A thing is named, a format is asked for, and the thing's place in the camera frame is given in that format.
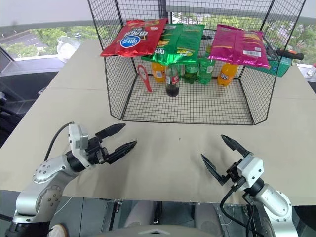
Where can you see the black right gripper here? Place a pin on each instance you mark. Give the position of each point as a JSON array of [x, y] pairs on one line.
[[232, 174]]

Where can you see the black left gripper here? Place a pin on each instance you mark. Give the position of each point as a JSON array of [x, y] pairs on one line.
[[97, 151]]

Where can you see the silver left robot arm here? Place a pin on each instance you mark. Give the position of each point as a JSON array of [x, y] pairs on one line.
[[47, 172]]

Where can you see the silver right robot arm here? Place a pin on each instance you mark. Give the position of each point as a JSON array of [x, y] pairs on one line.
[[274, 197]]

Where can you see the cola bottle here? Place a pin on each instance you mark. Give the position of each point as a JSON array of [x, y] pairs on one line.
[[172, 84]]

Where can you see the orange soda bottle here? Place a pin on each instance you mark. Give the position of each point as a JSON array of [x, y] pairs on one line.
[[225, 76], [158, 72]]

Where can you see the green soda bottle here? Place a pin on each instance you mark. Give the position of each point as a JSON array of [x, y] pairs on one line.
[[190, 74], [206, 72]]

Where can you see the grey robot torso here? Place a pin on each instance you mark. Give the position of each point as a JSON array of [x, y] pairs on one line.
[[153, 232]]

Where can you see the red chip bag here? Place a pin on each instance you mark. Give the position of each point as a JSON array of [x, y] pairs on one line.
[[133, 39]]

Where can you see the white plastic bag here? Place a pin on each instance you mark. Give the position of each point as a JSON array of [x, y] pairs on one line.
[[66, 49]]

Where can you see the dark low cabinet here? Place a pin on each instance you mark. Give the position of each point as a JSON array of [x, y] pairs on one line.
[[22, 93]]

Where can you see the teal cardboard box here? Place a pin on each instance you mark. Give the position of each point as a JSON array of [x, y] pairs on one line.
[[281, 66]]

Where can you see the white shoe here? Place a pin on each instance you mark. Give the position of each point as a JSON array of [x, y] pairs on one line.
[[58, 230]]

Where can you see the pink chip bag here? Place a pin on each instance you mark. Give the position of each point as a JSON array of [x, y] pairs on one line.
[[237, 44]]

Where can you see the green chip bag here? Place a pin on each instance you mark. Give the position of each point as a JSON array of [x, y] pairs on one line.
[[182, 42]]

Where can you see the small white object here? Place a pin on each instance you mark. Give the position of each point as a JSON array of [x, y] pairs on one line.
[[309, 71]]

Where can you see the small black object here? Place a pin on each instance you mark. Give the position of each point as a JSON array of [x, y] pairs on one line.
[[207, 37]]

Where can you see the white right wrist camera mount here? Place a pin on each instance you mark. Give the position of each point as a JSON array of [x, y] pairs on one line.
[[251, 170]]

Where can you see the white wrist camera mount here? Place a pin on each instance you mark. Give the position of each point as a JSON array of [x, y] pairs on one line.
[[76, 140], [251, 170]]

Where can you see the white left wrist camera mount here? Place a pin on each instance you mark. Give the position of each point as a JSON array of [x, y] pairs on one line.
[[76, 140]]

